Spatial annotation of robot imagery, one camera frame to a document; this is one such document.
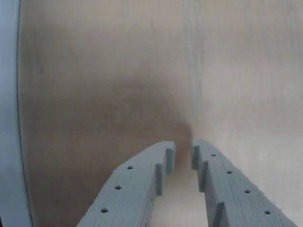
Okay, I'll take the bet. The light printed gripper finger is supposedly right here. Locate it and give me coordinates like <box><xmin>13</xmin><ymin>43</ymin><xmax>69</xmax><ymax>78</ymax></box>
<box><xmin>83</xmin><ymin>140</ymin><xmax>177</xmax><ymax>227</ymax></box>
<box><xmin>190</xmin><ymin>139</ymin><xmax>300</xmax><ymax>227</ymax></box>

